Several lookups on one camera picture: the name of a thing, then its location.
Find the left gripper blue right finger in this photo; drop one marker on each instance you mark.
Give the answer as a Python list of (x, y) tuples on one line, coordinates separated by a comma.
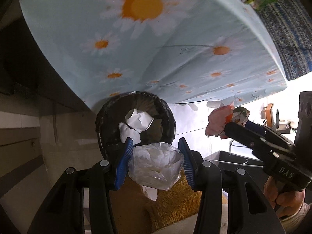
[(249, 211)]

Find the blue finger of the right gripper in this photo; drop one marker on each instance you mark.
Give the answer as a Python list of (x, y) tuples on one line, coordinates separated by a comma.
[(256, 128)]

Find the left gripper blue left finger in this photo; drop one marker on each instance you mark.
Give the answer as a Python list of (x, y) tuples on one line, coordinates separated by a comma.
[(62, 209)]

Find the red silver snack wrapper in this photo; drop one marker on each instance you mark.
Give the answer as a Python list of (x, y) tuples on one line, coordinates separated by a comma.
[(223, 115)]

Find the white tissue ball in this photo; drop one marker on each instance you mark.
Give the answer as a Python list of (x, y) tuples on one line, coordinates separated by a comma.
[(156, 165)]

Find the white paper napkin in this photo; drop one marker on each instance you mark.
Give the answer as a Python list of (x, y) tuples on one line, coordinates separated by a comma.
[(139, 120)]

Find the white knitted cloth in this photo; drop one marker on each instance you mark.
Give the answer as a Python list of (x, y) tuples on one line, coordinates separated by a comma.
[(126, 132)]

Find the striped right sleeve forearm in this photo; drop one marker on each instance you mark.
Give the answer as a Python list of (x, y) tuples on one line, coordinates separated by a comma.
[(300, 222)]

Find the black trash bin with bag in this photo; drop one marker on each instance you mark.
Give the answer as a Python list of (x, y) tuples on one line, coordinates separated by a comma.
[(114, 111)]

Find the person's right hand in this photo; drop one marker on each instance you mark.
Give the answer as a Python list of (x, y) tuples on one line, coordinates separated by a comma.
[(289, 202)]

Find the mustard fleece trouser leg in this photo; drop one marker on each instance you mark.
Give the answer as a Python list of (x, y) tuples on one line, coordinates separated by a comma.
[(134, 212)]

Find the blue patterned curtain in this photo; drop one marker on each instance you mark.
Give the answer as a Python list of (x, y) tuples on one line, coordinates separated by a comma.
[(289, 26)]

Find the daisy print blue tablecloth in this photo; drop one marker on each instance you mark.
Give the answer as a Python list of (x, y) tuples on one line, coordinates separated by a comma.
[(183, 51)]

